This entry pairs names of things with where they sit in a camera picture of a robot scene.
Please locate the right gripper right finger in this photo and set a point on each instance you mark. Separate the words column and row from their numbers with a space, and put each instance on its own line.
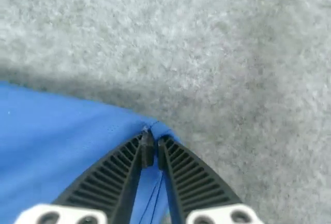
column 196, row 182

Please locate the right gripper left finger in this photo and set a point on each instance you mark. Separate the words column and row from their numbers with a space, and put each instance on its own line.
column 108, row 182

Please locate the blue shirt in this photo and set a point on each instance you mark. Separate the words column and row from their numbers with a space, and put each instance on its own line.
column 64, row 143

